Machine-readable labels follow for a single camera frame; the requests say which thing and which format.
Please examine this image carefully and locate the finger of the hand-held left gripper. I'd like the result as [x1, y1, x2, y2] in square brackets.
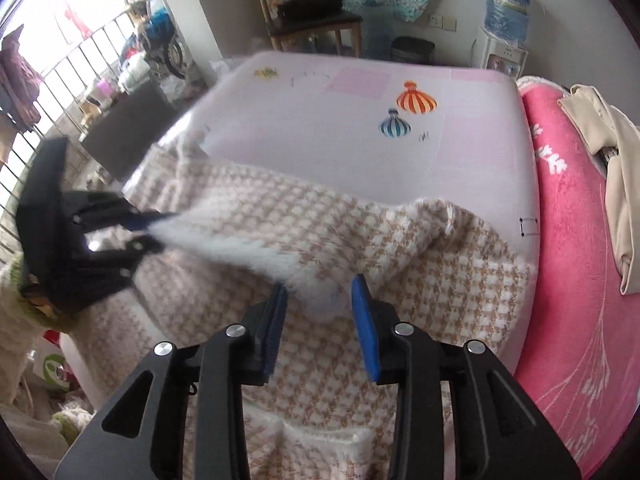
[65, 237, 163, 311]
[70, 191, 173, 233]

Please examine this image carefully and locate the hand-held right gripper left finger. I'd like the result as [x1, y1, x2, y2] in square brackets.
[54, 282, 290, 480]

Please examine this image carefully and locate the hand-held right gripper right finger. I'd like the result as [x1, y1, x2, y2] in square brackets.
[351, 274, 583, 480]

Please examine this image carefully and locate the beige white houndstooth coat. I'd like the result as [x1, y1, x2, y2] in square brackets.
[75, 135, 532, 480]

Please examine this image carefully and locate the dark grey cabinet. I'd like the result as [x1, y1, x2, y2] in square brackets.
[80, 81, 178, 183]

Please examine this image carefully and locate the white green paper bag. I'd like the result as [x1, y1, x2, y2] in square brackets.
[35, 332, 81, 393]

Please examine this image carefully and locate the white fleece garment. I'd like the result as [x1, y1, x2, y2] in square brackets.
[0, 255, 66, 461]

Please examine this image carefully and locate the pink plastic container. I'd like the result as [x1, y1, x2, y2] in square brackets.
[95, 77, 120, 106]

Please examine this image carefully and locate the hanging dark red garment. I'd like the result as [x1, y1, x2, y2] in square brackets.
[0, 25, 45, 131]

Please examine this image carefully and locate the white plastic bag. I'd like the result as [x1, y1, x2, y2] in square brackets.
[162, 60, 241, 111]

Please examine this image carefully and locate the metal window railing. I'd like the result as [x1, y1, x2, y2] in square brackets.
[0, 10, 151, 261]

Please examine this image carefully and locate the bicycle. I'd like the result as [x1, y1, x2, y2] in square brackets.
[127, 7, 188, 81]

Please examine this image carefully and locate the hanging red cloth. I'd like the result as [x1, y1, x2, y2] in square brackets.
[64, 2, 95, 40]

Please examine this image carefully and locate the pink printed blanket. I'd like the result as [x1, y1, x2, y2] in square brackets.
[515, 76, 640, 478]

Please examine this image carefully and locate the lavender printed tablecloth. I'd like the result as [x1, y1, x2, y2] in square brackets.
[60, 50, 542, 411]

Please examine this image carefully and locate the wooden chair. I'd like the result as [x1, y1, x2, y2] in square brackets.
[246, 0, 365, 58]

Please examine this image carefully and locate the black cloth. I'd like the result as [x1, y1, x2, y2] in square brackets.
[276, 0, 346, 20]

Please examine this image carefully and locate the black trash bin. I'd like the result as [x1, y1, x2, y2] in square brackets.
[390, 36, 435, 65]

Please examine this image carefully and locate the beige garment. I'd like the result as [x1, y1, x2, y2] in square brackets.
[557, 84, 640, 297]

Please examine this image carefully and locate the translucent plastic container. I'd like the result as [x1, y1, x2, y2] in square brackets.
[361, 5, 393, 58]

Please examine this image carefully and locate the white water dispenser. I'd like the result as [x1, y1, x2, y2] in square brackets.
[470, 25, 530, 78]

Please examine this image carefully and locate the blue water bottle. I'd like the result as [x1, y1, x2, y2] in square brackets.
[482, 0, 535, 46]

